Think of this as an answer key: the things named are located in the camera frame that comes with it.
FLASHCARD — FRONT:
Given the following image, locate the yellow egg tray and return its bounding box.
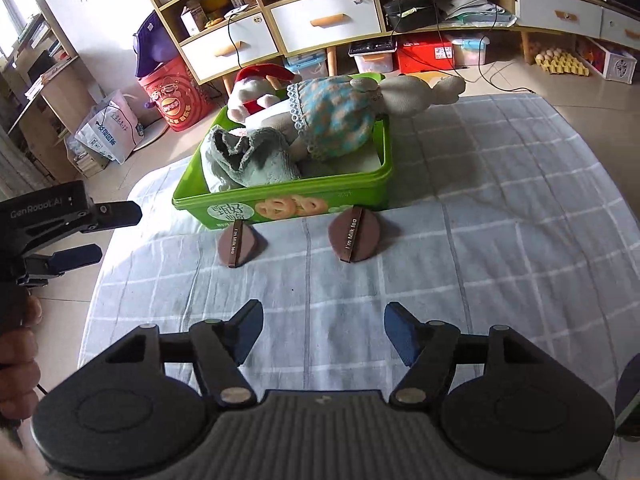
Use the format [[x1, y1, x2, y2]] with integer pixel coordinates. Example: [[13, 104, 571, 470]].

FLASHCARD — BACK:
[[534, 48, 590, 77]]

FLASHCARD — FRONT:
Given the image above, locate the pale green towel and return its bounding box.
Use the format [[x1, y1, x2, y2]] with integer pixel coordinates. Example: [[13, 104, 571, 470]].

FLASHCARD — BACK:
[[200, 125, 302, 193]]

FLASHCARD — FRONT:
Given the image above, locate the green plastic bin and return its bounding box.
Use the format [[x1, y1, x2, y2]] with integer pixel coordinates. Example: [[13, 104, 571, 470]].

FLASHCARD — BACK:
[[171, 118, 394, 230]]

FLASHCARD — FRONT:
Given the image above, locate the grey checked bed sheet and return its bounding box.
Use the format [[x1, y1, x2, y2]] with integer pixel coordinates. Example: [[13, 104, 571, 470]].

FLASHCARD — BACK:
[[79, 94, 639, 401]]

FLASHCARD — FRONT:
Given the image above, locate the blue lid storage box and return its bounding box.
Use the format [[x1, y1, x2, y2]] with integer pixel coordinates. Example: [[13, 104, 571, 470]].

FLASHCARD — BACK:
[[283, 49, 329, 80]]

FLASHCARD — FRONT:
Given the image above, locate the santa plush toy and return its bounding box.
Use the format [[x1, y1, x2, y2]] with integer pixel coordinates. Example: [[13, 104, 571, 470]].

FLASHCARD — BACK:
[[227, 63, 300, 125]]

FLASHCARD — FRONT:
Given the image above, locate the brown pad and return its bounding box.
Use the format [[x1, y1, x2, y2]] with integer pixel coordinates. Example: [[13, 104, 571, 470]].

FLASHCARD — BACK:
[[328, 206, 381, 263], [217, 220, 258, 268]]

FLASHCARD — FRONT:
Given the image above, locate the red cardboard box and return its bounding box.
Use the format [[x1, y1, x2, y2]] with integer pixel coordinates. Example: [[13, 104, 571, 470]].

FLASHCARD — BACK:
[[396, 35, 456, 74]]

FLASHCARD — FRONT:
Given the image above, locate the wooden shelf cabinet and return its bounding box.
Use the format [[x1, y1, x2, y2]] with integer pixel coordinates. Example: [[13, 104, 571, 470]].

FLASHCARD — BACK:
[[135, 0, 286, 86]]

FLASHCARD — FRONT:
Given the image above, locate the white paper bag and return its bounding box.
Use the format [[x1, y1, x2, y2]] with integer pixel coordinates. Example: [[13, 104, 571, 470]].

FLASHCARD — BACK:
[[74, 90, 144, 165]]

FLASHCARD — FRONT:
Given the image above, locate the wooden desk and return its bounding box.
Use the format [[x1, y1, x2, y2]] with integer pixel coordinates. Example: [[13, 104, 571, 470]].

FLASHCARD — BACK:
[[8, 0, 108, 182]]

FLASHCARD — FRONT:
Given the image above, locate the brown pad right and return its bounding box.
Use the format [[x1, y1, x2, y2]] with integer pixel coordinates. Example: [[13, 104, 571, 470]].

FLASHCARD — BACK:
[[328, 206, 381, 263]]

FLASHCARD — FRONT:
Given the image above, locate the clear storage box pink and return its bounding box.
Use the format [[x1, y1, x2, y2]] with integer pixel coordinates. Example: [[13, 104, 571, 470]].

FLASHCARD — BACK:
[[352, 51, 394, 74]]

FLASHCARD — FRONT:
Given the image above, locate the beige bunny plush blue dress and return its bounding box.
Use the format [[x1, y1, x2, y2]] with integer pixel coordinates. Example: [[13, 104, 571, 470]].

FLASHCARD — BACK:
[[245, 75, 465, 162]]

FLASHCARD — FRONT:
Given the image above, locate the brown pad left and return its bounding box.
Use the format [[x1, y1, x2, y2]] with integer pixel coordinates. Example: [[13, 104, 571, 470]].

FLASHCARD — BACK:
[[217, 220, 258, 268]]

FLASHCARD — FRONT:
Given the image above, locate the white decorated box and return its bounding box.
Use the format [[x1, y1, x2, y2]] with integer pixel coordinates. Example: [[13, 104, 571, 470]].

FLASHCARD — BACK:
[[575, 37, 638, 84]]

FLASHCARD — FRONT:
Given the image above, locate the long wooden tv bench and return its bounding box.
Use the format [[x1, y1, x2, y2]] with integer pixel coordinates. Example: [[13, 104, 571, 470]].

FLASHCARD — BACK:
[[270, 0, 639, 54]]

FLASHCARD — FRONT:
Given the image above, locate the red printed bucket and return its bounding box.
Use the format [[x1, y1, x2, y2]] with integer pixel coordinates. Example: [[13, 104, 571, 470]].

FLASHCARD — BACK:
[[138, 55, 213, 132]]

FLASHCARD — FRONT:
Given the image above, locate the black bag on shelf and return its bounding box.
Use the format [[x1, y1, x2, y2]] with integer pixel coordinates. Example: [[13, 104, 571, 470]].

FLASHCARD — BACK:
[[382, 0, 444, 32]]

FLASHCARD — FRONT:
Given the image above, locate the person left hand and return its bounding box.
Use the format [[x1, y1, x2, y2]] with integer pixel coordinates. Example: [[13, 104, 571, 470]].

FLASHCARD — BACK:
[[0, 296, 42, 420]]

